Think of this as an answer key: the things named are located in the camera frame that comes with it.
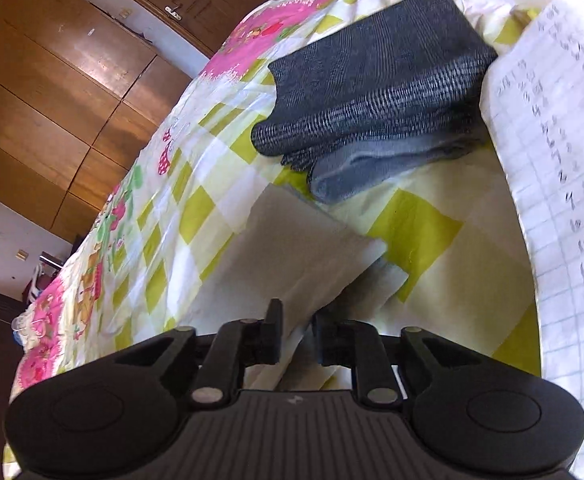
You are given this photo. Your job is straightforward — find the dark checked folded pants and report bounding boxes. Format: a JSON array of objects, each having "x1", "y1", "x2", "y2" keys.
[{"x1": 251, "y1": 0, "x2": 500, "y2": 171}]

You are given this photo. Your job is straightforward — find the printed checked bedsheet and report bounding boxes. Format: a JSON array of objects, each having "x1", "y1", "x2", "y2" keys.
[{"x1": 2, "y1": 0, "x2": 584, "y2": 480}]

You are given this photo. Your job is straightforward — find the white plastic bag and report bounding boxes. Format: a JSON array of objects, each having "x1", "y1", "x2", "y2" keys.
[{"x1": 11, "y1": 310, "x2": 39, "y2": 343}]

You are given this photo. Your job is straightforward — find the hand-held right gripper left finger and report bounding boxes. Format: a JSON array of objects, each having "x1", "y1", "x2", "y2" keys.
[{"x1": 115, "y1": 299, "x2": 285, "y2": 408}]

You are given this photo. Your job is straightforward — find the handwritten paper sheet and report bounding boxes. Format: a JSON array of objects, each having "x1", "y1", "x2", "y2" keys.
[{"x1": 479, "y1": 0, "x2": 584, "y2": 480}]

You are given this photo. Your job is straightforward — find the wooden wardrobe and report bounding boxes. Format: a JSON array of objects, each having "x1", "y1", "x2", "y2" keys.
[{"x1": 0, "y1": 0, "x2": 196, "y2": 247}]

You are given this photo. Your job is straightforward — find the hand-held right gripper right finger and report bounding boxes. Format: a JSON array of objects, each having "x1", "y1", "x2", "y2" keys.
[{"x1": 312, "y1": 310, "x2": 479, "y2": 407}]

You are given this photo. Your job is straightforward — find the grey folded pants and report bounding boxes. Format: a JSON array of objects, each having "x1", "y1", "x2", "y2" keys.
[{"x1": 309, "y1": 127, "x2": 489, "y2": 206}]

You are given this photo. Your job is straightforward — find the white pillow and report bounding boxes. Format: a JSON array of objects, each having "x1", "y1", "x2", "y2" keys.
[{"x1": 187, "y1": 182, "x2": 410, "y2": 392}]

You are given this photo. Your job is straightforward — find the white plastic chair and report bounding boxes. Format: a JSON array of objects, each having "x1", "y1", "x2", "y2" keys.
[{"x1": 23, "y1": 252, "x2": 67, "y2": 307}]

